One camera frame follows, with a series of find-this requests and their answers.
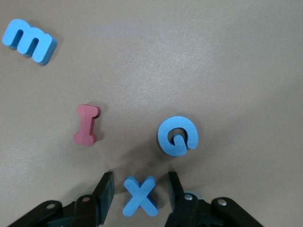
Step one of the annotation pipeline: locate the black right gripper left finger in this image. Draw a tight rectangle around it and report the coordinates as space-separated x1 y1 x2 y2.
7 172 115 227

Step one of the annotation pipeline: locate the blue foam letter X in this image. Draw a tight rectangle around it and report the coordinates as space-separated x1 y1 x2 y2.
122 175 159 217

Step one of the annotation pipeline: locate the brown table cover sheet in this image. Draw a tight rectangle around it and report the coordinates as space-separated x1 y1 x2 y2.
0 0 303 227

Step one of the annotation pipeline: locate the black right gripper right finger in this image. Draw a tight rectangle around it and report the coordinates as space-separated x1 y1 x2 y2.
165 171 265 227

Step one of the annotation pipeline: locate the red foam letter I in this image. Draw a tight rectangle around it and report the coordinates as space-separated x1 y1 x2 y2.
72 104 101 145

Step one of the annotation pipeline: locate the blue foam letter E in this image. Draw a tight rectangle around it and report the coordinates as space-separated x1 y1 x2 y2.
1 18 58 66

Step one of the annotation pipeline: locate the blue foam capital G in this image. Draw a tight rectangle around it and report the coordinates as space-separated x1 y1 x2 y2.
157 115 198 157

